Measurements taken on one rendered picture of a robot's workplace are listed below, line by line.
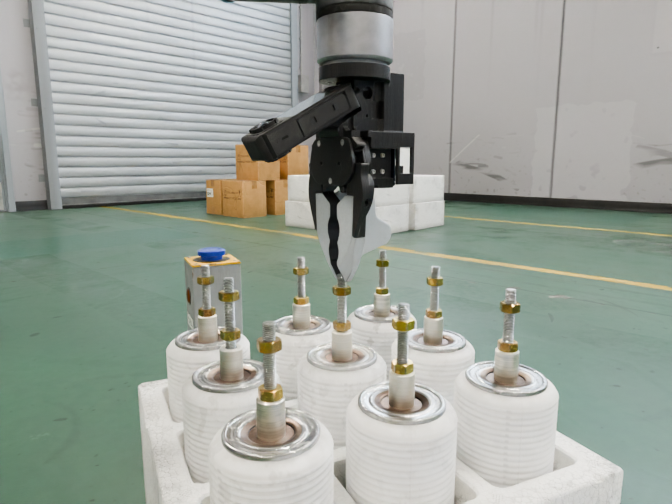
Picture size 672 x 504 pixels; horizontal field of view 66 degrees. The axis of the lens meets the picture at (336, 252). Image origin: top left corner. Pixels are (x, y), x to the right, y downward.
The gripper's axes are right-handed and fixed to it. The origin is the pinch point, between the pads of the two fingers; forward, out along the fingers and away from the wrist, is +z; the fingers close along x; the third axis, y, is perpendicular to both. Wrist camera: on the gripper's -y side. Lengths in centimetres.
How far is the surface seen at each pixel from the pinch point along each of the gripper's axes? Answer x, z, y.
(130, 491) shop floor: 28.0, 34.8, -15.8
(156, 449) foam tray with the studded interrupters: 5.7, 16.8, -17.8
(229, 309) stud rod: 1.8, 2.8, -11.3
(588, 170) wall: 226, -2, 466
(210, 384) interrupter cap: 1.2, 9.5, -13.8
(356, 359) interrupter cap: -1.4, 9.8, 1.4
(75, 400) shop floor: 63, 35, -17
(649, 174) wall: 174, 1, 476
